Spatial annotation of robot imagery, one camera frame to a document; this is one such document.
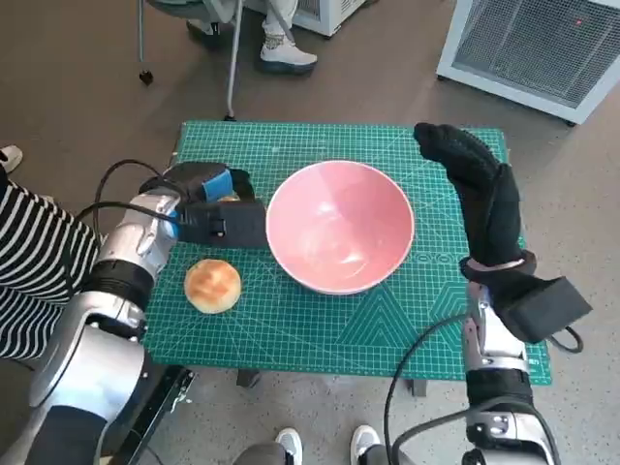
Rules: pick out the black metal stand bar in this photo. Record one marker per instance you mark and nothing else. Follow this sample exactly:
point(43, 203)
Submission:
point(155, 416)

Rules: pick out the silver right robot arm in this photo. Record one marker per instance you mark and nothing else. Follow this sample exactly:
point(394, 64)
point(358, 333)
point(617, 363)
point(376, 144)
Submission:
point(494, 339)

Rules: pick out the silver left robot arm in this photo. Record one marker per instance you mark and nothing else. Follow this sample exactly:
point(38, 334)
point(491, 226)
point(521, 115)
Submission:
point(97, 339)

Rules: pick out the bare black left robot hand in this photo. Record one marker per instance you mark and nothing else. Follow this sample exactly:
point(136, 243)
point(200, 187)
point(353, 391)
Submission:
point(218, 184)

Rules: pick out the grey chair with metal legs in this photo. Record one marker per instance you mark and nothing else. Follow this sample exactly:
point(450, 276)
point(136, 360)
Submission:
point(234, 72)

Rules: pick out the round toy bread bun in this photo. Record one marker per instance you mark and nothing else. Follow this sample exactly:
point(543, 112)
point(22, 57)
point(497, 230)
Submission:
point(213, 286)

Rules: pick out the white appliance with mesh grille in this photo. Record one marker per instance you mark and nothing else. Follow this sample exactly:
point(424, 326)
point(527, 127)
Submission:
point(533, 48)

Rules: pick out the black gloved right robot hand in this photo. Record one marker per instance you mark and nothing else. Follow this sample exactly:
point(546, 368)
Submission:
point(489, 208)

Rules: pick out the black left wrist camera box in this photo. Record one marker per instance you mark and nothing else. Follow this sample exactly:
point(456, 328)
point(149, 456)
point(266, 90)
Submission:
point(232, 225)

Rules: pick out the pink bowl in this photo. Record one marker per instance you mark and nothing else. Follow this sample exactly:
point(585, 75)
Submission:
point(339, 227)

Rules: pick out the white cabinet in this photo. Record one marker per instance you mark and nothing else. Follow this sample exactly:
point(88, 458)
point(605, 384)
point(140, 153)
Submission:
point(334, 17)

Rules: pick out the green cutting mat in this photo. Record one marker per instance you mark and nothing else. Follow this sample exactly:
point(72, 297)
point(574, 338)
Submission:
point(315, 329)

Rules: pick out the person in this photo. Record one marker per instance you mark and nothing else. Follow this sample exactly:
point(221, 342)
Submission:
point(39, 252)
point(286, 53)

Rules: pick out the black table leg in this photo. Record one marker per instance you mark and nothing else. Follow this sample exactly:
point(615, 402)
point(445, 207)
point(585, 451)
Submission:
point(421, 387)
point(249, 378)

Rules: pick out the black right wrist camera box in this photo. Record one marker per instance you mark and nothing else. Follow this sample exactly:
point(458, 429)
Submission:
point(547, 310)

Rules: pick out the long twisted toy bread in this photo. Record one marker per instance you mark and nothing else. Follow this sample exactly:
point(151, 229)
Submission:
point(227, 197)

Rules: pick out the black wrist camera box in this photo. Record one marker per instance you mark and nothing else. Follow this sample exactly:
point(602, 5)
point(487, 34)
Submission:
point(547, 310)
point(232, 225)

